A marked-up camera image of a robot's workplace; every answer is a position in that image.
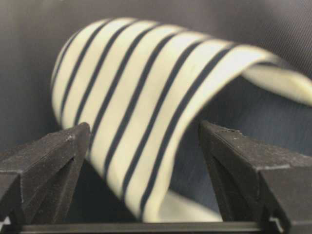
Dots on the striped slipper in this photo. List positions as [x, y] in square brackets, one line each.
[139, 84]

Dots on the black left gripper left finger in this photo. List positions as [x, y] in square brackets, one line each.
[38, 179]

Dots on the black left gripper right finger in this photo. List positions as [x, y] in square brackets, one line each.
[254, 181]

